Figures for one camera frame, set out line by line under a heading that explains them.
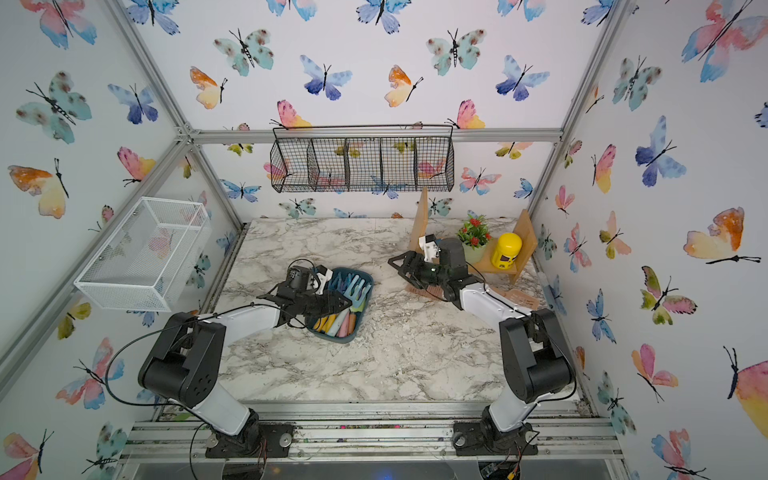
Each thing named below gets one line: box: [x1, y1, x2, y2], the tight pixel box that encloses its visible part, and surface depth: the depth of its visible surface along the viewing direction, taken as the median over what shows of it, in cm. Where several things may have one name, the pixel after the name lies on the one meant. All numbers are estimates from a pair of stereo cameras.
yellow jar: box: [491, 232, 523, 270], surface depth 93 cm
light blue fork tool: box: [344, 275, 372, 308], surface depth 98 cm
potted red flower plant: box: [456, 215, 493, 264], surface depth 93 cm
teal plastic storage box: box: [305, 267, 374, 343], surface depth 95 cm
